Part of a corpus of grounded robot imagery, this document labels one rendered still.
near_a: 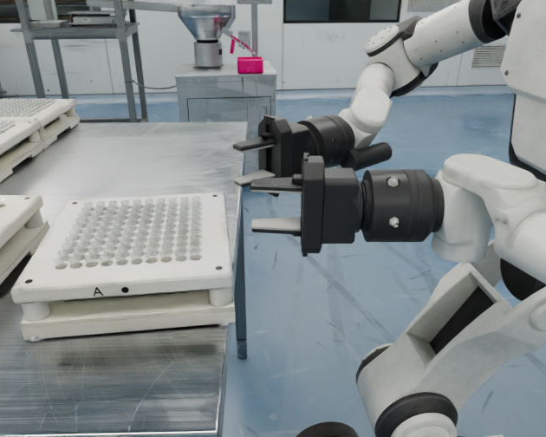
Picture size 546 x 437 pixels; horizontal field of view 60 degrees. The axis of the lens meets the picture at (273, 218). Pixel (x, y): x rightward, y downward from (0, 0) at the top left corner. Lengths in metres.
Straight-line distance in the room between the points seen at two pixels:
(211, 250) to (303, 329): 1.40
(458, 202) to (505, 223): 0.06
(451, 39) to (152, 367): 0.77
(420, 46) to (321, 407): 1.17
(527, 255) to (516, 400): 1.39
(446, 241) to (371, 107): 0.33
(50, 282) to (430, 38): 0.78
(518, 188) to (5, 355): 0.58
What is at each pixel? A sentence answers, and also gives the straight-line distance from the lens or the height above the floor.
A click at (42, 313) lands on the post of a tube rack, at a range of 0.61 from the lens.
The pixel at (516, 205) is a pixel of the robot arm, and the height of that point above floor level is 1.06.
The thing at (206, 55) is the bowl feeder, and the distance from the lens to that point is 3.24.
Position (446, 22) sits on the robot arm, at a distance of 0.99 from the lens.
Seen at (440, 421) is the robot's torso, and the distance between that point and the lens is 0.86.
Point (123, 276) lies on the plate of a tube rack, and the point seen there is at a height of 0.96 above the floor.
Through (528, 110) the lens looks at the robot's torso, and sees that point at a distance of 0.77.
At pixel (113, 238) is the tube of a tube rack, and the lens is 0.64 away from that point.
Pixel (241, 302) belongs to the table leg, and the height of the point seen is 0.26.
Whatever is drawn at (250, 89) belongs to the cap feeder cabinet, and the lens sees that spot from 3.05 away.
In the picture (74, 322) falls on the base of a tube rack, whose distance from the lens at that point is 0.60.
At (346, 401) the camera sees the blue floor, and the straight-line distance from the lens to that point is 1.72.
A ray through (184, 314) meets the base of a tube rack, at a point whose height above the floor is 0.91.
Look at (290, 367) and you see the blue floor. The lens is 1.81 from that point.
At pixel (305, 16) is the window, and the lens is 5.91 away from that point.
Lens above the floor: 1.26
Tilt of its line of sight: 27 degrees down
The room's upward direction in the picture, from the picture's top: straight up
